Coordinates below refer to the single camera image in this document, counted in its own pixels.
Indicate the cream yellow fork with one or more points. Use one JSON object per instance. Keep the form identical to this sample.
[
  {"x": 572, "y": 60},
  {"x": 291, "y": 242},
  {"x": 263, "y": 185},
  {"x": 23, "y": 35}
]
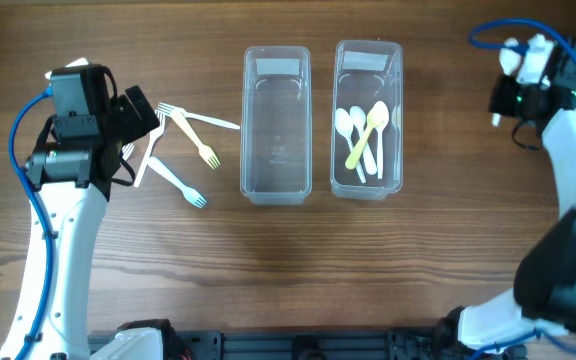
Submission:
[{"x": 205, "y": 152}]

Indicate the left clear plastic container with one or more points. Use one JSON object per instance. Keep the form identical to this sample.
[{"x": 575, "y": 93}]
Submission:
[{"x": 276, "y": 129}]

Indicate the pale blue fork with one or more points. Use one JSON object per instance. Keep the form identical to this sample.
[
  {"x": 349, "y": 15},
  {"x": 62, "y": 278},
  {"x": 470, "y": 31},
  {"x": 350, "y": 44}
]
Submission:
[{"x": 190, "y": 194}]

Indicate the right clear plastic container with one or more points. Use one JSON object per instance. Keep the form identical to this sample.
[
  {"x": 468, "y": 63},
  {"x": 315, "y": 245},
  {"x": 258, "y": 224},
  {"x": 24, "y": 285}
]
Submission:
[{"x": 366, "y": 72}]

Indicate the white fork pointing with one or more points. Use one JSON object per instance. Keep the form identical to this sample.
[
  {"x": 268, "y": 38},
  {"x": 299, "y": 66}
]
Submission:
[{"x": 168, "y": 109}]

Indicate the yellow spoon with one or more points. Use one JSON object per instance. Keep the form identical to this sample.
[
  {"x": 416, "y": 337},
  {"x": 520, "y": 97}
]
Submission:
[{"x": 372, "y": 121}]

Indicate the white fork long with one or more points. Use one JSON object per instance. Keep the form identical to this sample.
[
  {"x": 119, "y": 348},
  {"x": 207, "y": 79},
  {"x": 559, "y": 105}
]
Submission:
[{"x": 154, "y": 136}]

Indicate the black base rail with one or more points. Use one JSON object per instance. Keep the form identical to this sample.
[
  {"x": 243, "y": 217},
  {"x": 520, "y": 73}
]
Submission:
[{"x": 378, "y": 345}]

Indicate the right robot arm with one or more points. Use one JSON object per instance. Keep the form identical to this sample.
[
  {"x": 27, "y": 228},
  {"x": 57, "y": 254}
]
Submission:
[{"x": 542, "y": 300}]

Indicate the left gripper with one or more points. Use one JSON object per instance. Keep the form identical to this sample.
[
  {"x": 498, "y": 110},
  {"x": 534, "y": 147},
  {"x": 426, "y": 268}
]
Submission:
[{"x": 135, "y": 112}]

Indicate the white spoon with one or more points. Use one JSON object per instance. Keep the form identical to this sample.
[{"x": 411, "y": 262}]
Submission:
[
  {"x": 358, "y": 117},
  {"x": 509, "y": 60},
  {"x": 383, "y": 113},
  {"x": 344, "y": 126}
]

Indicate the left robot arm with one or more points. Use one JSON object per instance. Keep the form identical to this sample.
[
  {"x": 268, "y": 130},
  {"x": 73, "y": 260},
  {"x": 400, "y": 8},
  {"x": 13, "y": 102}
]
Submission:
[{"x": 77, "y": 158}]

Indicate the clear plastic container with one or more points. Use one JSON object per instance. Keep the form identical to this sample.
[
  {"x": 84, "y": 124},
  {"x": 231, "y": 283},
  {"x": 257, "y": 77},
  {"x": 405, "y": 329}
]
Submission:
[
  {"x": 276, "y": 129},
  {"x": 366, "y": 72}
]

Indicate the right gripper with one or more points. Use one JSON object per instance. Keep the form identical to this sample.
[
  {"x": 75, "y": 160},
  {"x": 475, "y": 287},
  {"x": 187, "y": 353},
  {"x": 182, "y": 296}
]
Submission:
[{"x": 503, "y": 100}]

